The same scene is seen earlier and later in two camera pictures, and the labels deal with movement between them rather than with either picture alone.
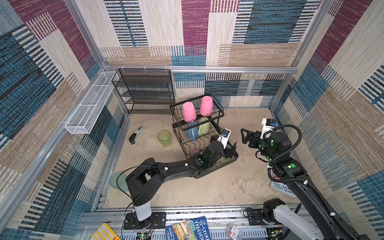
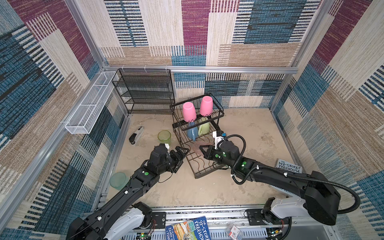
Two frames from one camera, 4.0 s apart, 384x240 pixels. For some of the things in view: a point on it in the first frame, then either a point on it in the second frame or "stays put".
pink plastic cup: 206,105 stays put
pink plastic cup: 189,111 stays put
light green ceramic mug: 203,128 stays put
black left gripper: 230,154 → 177,159
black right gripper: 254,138 → 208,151
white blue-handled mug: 192,133 stays put
